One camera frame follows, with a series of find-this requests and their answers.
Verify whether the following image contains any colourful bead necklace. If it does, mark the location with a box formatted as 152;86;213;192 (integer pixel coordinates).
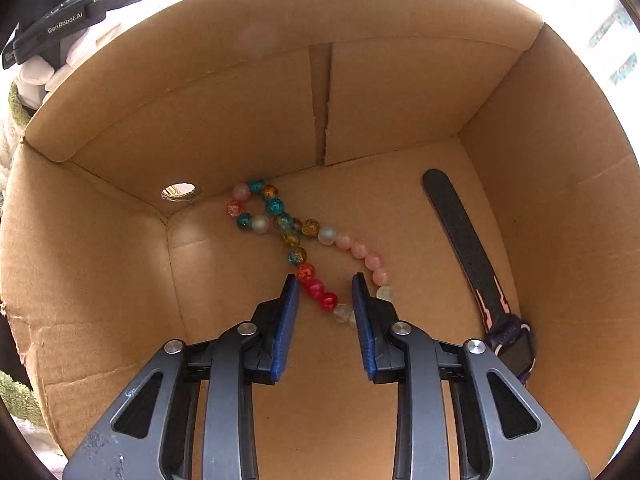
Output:
226;178;396;325

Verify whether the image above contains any brown cardboard box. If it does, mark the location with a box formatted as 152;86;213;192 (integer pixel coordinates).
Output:
1;0;639;474

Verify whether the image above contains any white gloved hand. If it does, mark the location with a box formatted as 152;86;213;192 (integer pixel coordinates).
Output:
14;20;124;110

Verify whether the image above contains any black wrist watch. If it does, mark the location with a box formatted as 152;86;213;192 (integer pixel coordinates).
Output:
422;168;537;382

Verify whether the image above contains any green fluffy cloth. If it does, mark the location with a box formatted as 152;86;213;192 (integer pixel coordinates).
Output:
0;372;46;428

